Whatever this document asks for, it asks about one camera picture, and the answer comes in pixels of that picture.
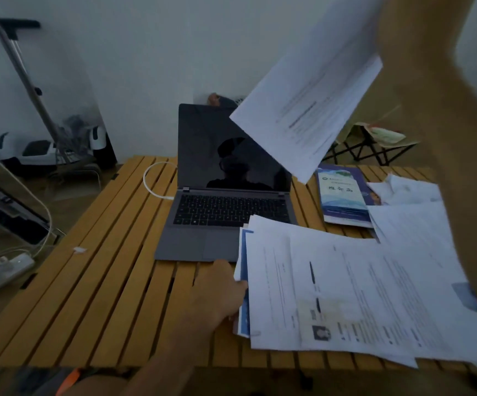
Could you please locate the person's left hand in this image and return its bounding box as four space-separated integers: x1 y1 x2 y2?
188 259 248 327

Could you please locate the person's right hand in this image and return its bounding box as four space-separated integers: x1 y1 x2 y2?
377 0 476 75

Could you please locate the dense text paper sheet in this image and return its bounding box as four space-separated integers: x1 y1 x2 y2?
229 0 384 185

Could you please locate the sorted text document stack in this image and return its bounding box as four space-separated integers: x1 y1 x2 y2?
233 214 477 370

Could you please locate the white charging cable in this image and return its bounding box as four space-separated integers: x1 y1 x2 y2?
142 161 178 201

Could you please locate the grey laptop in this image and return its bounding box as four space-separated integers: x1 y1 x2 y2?
154 103 299 263

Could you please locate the blue booklet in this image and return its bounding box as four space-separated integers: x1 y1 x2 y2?
315 163 382 229

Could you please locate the pile of white papers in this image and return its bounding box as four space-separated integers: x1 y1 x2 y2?
366 173 477 315

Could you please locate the grey backpack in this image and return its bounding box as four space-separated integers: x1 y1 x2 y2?
0 368 83 396

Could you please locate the person's right forearm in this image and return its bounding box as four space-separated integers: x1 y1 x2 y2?
386 57 477 328

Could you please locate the person's left forearm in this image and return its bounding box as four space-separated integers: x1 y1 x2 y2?
121 317 216 396

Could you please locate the wooden slatted table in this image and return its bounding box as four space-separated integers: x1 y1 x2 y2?
0 155 477 382

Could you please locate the person's left leg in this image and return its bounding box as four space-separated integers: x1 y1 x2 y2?
63 375 130 396

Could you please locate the beige folding chair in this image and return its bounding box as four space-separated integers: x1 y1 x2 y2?
324 69 420 167

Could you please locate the red and white booklet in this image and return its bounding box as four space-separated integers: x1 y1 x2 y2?
363 124 407 146

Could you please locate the white power strip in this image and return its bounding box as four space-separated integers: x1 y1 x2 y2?
0 252 36 303

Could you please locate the white and black appliance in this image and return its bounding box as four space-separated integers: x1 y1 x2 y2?
0 123 118 174

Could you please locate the long white power cord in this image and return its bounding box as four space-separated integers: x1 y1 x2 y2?
0 152 54 262

